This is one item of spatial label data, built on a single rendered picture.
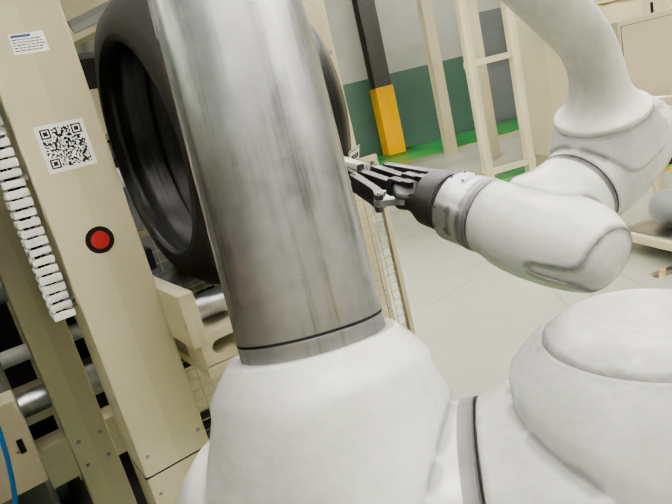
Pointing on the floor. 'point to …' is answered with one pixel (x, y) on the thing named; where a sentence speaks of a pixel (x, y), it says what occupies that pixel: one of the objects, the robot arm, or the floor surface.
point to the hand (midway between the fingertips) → (351, 169)
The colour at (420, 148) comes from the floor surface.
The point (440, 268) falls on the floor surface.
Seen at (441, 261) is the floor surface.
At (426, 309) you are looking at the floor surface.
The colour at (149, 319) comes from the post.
